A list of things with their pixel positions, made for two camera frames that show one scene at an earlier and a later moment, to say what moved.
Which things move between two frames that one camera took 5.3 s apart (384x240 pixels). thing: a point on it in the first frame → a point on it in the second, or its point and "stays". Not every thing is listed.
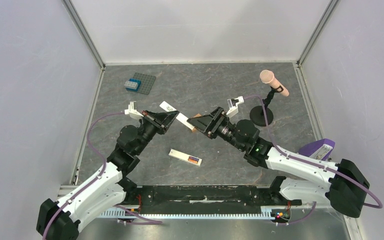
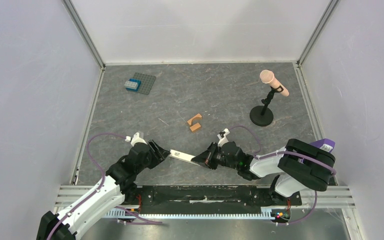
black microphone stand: [257, 115] stays
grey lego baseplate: [147, 82] stays
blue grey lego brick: [132, 85] stays
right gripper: [213, 122] → [214, 156]
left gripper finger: [165, 118] → [164, 152]
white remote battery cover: [180, 117] → [182, 156]
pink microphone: [267, 77] stays
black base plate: [207, 199] stays
